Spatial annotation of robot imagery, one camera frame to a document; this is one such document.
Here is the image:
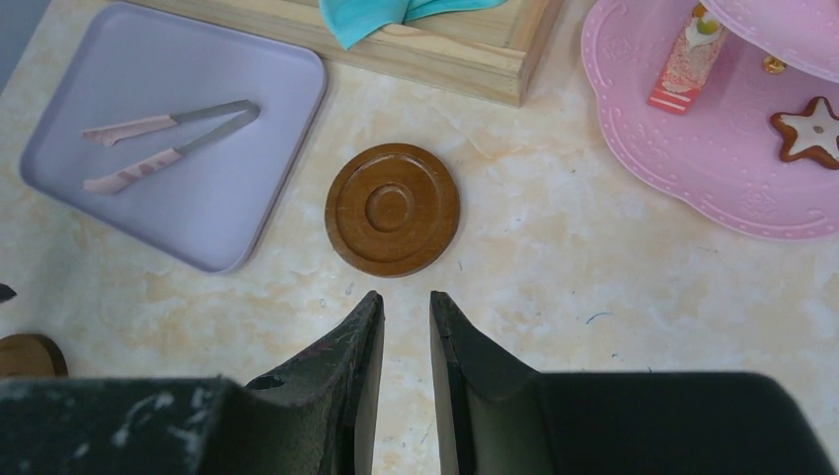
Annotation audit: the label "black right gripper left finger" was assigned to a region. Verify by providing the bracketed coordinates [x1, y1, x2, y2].
[1, 292, 385, 474]

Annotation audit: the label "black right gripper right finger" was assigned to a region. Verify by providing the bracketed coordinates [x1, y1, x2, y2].
[429, 291, 834, 474]

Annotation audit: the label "brown saucer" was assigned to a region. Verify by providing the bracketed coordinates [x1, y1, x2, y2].
[1, 333, 68, 379]
[325, 142, 460, 278]

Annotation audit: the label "lavender serving tray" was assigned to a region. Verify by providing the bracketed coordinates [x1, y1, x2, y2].
[20, 2, 326, 273]

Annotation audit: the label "pink food tongs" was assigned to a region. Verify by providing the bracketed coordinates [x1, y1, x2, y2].
[81, 98, 261, 196]

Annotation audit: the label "star-shaped iced cookie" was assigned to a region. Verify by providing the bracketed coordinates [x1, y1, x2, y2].
[770, 96, 838, 170]

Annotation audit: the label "red striped cake piece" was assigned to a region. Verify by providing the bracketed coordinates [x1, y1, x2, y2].
[647, 3, 728, 115]

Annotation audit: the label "pink three-tier cake stand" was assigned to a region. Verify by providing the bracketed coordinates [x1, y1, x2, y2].
[581, 1, 838, 240]

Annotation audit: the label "teal cloth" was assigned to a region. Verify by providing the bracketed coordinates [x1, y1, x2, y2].
[318, 0, 505, 49]

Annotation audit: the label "wooden clothes rack frame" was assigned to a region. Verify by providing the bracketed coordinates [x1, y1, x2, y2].
[142, 0, 562, 107]

